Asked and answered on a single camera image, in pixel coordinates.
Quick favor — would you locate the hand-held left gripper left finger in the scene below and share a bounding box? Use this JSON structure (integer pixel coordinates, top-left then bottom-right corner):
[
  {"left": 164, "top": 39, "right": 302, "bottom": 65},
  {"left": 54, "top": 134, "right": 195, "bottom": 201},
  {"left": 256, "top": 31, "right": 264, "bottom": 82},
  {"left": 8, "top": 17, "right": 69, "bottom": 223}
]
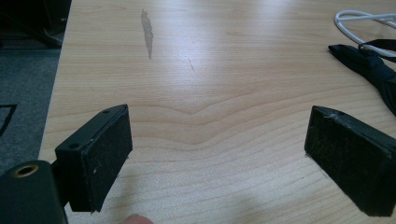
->
[{"left": 54, "top": 104, "right": 134, "bottom": 213}]

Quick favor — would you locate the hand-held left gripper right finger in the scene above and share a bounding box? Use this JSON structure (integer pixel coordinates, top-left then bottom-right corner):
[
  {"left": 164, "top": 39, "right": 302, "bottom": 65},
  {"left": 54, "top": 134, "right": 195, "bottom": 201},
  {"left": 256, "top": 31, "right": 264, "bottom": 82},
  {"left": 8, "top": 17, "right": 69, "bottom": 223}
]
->
[{"left": 304, "top": 105, "right": 396, "bottom": 217}]

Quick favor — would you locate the black bow tie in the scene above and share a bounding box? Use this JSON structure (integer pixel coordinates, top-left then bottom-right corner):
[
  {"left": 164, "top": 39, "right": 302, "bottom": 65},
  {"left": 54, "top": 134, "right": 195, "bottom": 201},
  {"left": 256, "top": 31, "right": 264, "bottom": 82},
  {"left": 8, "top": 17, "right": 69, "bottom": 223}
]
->
[{"left": 327, "top": 38, "right": 396, "bottom": 117}]

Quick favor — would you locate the dark furniture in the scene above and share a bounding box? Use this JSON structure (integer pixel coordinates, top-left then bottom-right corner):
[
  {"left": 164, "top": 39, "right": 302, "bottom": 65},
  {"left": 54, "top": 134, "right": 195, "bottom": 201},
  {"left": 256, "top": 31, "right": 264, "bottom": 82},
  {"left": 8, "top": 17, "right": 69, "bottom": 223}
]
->
[{"left": 0, "top": 0, "right": 73, "bottom": 49}]

